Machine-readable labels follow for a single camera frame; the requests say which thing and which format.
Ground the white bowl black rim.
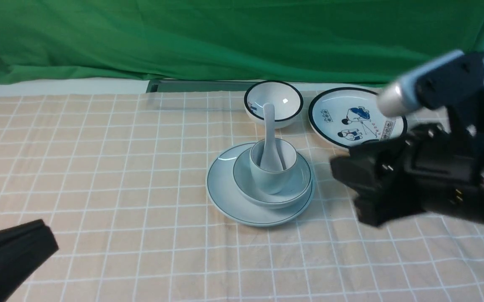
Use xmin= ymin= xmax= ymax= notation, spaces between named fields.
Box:
xmin=243 ymin=81 xmax=304 ymax=129

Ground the pale blue cup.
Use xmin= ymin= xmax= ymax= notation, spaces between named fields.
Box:
xmin=249 ymin=138 xmax=298 ymax=194

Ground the pale blue plate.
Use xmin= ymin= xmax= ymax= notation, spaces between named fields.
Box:
xmin=206 ymin=142 xmax=316 ymax=227

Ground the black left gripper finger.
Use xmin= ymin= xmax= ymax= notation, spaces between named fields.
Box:
xmin=0 ymin=219 xmax=59 ymax=302

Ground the pale blue bowl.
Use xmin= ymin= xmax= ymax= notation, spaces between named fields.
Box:
xmin=233 ymin=149 xmax=311 ymax=209

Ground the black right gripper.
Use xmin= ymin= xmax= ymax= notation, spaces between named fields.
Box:
xmin=330 ymin=123 xmax=484 ymax=227

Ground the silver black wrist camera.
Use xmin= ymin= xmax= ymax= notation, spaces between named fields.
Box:
xmin=377 ymin=50 xmax=484 ymax=135

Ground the plain white ceramic spoon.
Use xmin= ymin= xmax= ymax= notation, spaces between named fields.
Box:
xmin=259 ymin=103 xmax=284 ymax=172

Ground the checkered beige tablecloth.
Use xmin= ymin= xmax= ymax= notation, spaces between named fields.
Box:
xmin=0 ymin=92 xmax=484 ymax=302

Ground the green backdrop cloth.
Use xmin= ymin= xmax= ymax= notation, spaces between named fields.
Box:
xmin=0 ymin=0 xmax=484 ymax=86

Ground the cartoon printed white plate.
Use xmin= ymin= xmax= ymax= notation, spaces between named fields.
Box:
xmin=308 ymin=87 xmax=408 ymax=150

